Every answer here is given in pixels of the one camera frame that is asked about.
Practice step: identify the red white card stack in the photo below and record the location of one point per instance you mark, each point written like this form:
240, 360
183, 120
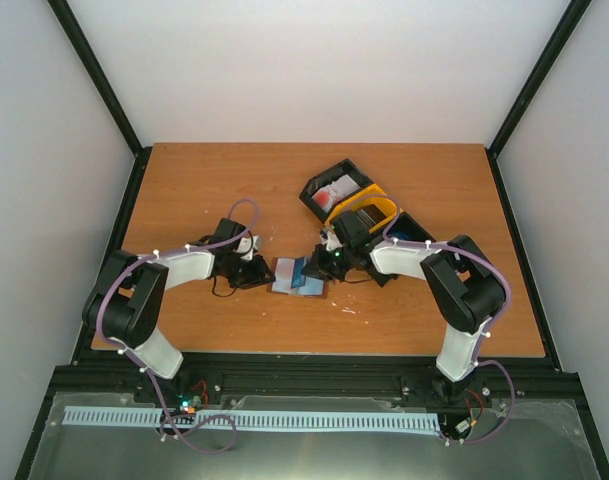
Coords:
329, 195

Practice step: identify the red white credit card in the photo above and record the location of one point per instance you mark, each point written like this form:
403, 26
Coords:
283, 275

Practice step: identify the black bin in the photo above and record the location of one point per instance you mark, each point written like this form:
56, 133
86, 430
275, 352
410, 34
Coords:
344, 167
401, 253

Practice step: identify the yellow bin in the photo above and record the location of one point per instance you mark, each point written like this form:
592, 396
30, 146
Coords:
372, 194

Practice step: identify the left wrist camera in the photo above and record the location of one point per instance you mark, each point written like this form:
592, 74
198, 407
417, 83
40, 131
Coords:
248, 247

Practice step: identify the blue credit card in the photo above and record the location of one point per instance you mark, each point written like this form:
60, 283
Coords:
298, 278

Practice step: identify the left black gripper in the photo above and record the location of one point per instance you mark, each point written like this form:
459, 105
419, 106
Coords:
257, 278

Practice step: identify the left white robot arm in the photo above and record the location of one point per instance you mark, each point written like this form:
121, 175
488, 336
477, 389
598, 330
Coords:
124, 305

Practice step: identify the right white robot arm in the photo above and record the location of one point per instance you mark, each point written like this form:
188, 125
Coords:
469, 291

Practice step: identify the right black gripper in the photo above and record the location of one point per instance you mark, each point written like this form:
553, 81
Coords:
317, 267

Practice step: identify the light blue cable duct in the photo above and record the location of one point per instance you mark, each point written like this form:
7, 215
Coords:
259, 421

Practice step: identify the brown leather card holder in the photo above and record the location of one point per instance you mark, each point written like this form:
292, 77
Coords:
314, 288

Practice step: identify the dark grey card stack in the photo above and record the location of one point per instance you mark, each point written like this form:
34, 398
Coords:
371, 215

